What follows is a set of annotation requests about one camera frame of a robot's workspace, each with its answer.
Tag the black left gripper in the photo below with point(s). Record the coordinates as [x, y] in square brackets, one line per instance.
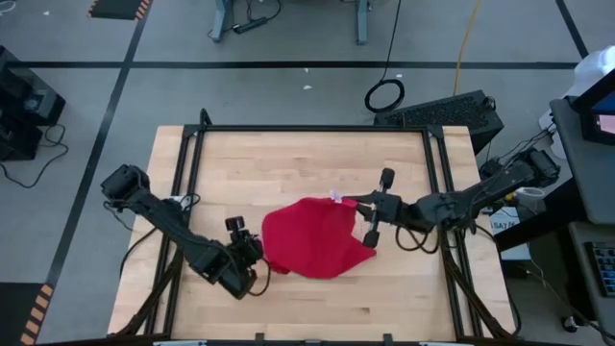
[242, 252]

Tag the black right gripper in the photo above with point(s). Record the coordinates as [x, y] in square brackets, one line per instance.
[386, 207]

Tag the red towel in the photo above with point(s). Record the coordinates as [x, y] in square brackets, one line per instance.
[312, 240]

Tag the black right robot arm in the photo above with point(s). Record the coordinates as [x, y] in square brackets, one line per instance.
[456, 204]

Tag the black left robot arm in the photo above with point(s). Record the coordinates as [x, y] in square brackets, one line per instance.
[168, 226]

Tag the black perforated computer tower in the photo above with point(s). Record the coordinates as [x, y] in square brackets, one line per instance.
[447, 113]

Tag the black power adapter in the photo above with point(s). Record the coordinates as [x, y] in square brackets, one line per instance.
[490, 168]

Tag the white labelled box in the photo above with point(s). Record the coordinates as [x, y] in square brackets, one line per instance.
[502, 225]

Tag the grey desk leg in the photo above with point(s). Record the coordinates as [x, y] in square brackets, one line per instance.
[221, 21]
[361, 24]

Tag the black desk foot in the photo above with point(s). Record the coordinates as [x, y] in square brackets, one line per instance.
[552, 216]

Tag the black power strip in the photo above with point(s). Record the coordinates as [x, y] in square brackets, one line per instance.
[250, 25]

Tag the grey desk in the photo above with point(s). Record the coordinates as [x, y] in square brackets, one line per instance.
[591, 182]
[579, 269]

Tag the black caster wheel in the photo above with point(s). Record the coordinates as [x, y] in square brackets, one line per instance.
[570, 324]

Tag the black monitor with lit screen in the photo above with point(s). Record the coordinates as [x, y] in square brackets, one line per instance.
[588, 127]

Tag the black keyboard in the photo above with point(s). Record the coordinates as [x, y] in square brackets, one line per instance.
[603, 269]

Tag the black hazard-striped mat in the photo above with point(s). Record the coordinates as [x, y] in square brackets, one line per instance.
[117, 8]
[14, 312]

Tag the black equipment box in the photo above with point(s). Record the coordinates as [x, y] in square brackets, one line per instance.
[19, 141]

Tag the white bag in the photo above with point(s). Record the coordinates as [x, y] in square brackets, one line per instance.
[593, 67]

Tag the black equipment case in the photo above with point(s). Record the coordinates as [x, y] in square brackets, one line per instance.
[33, 103]

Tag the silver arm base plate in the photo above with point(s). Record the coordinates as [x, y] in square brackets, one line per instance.
[177, 198]

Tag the black aluminium table frame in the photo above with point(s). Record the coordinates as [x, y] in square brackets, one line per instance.
[312, 128]

